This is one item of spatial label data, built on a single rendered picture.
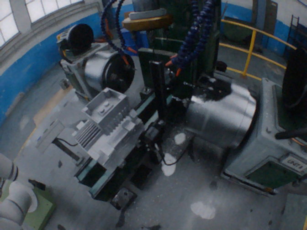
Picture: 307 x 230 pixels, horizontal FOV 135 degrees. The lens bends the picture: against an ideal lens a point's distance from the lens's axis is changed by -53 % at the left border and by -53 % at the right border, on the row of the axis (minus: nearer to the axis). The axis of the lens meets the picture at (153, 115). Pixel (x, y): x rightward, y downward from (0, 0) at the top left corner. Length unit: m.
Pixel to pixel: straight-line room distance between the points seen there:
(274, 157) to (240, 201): 0.31
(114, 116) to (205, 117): 0.26
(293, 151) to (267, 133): 0.11
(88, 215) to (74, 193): 0.14
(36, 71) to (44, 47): 1.01
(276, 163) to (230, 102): 0.24
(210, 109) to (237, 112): 0.08
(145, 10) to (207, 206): 0.76
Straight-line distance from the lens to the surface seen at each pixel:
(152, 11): 0.45
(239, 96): 0.40
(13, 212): 0.65
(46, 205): 0.84
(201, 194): 0.61
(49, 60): 6.08
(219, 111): 0.38
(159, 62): 0.32
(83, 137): 0.43
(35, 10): 6.22
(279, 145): 0.38
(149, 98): 0.71
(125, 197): 0.57
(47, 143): 0.64
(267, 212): 0.77
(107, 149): 0.40
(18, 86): 5.87
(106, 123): 0.39
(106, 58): 0.67
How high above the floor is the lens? 1.40
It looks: 50 degrees down
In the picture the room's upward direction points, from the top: 11 degrees counter-clockwise
